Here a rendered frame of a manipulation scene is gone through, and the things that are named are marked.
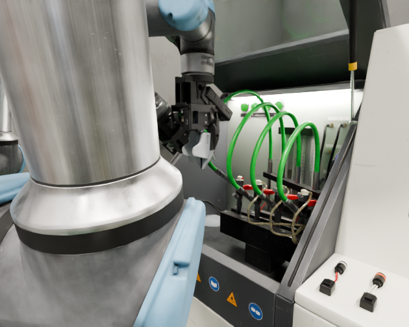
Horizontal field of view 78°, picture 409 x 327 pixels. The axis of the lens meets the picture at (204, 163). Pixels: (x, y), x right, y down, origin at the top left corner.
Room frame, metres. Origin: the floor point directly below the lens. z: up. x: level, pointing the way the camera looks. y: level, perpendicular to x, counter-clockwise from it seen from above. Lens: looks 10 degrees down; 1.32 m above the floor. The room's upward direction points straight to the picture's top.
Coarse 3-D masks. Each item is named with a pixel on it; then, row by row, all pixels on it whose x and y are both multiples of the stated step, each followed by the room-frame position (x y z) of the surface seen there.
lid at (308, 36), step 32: (224, 0) 0.86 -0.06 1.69; (256, 0) 0.82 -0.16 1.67; (288, 0) 0.78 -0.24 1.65; (320, 0) 0.74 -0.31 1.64; (384, 0) 0.68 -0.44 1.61; (224, 32) 0.99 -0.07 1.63; (256, 32) 0.93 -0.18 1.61; (288, 32) 0.87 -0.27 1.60; (320, 32) 0.83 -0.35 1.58; (224, 64) 1.13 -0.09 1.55; (256, 64) 1.05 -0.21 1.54; (288, 64) 0.98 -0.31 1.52; (320, 64) 0.91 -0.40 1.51
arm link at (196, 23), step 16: (160, 0) 0.44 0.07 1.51; (176, 0) 0.44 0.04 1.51; (192, 0) 0.43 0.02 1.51; (160, 16) 0.46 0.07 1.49; (176, 16) 0.44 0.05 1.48; (192, 16) 0.44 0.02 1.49; (208, 16) 0.50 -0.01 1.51; (160, 32) 0.49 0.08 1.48; (176, 32) 0.49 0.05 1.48; (192, 32) 0.49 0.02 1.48
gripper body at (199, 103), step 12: (180, 84) 0.55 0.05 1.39; (192, 84) 0.55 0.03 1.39; (204, 84) 0.58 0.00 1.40; (180, 96) 0.55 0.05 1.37; (192, 96) 0.55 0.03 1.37; (204, 96) 0.58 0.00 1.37; (180, 108) 0.56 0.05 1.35; (192, 108) 0.53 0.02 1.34; (204, 108) 0.56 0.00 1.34; (180, 120) 0.57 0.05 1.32; (192, 120) 0.54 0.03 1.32; (204, 120) 0.56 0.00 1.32
